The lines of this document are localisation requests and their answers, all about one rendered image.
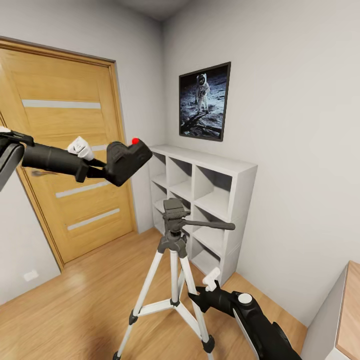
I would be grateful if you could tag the digital camera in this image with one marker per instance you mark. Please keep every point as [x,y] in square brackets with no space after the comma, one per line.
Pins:
[124,161]

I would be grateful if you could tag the desk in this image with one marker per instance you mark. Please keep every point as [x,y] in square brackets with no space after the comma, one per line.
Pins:
[334,334]

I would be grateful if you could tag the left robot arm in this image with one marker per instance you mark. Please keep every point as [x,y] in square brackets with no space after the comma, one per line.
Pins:
[78,160]

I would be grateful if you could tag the door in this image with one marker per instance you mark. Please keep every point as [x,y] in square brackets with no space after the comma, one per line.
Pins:
[56,97]

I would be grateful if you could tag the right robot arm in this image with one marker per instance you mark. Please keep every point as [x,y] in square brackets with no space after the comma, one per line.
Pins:
[267,341]

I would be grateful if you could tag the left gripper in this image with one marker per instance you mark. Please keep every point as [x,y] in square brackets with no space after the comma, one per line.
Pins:
[62,162]

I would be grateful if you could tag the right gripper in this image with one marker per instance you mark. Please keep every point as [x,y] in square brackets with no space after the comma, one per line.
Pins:
[207,299]

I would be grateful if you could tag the camera tripod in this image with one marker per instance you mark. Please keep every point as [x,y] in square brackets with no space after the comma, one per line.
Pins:
[173,222]

